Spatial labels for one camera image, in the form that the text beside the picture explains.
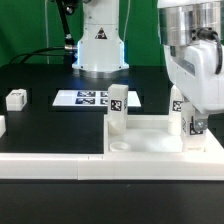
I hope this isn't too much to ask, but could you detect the black cable bundle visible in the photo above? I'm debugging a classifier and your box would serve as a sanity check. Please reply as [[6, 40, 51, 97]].
[[8, 0, 79, 65]]

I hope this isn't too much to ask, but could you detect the white thin cable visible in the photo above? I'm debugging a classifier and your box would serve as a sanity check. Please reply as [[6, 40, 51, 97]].
[[44, 0, 50, 65]]

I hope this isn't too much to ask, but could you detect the white marker sheet with tags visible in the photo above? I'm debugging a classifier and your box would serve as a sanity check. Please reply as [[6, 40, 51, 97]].
[[52, 89, 142, 108]]

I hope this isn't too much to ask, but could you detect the white U-shaped fence frame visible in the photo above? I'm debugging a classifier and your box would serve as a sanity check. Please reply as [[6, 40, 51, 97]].
[[0, 116, 224, 180]]

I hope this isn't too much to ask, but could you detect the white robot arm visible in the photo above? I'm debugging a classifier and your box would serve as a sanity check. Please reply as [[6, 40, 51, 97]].
[[73, 0, 224, 131]]

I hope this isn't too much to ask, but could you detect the white square table top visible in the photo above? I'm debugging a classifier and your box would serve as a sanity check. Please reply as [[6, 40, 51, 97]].
[[104, 115, 224, 155]]

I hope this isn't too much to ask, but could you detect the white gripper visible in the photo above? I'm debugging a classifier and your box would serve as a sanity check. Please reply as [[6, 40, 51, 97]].
[[164, 41, 224, 132]]

